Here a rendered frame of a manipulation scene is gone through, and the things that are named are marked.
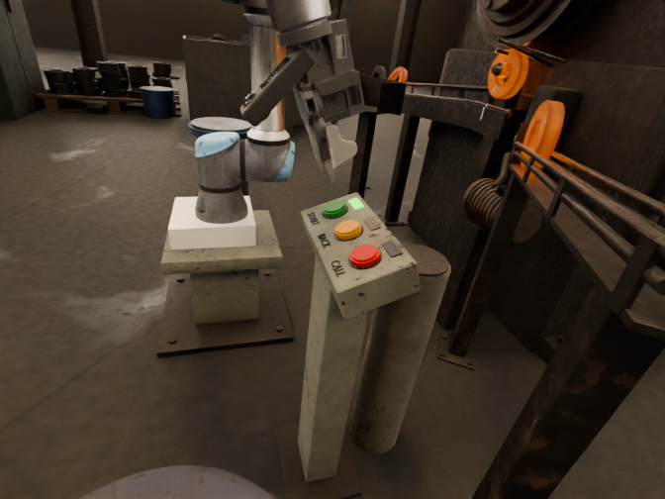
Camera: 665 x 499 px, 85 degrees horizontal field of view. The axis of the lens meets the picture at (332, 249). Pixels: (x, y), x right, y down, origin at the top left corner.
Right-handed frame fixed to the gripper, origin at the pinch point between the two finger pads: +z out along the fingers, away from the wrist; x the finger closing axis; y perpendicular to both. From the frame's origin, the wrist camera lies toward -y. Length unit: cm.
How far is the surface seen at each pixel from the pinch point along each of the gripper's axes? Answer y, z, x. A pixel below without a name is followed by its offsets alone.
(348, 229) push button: 0.0, 5.5, -8.3
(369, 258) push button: 0.2, 5.6, -16.6
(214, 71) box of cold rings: -22, 7, 293
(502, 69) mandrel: 74, 10, 58
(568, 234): 21.8, 5.6, -24.9
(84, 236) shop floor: -93, 37, 108
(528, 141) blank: 53, 17, 20
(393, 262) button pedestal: 2.9, 6.6, -17.7
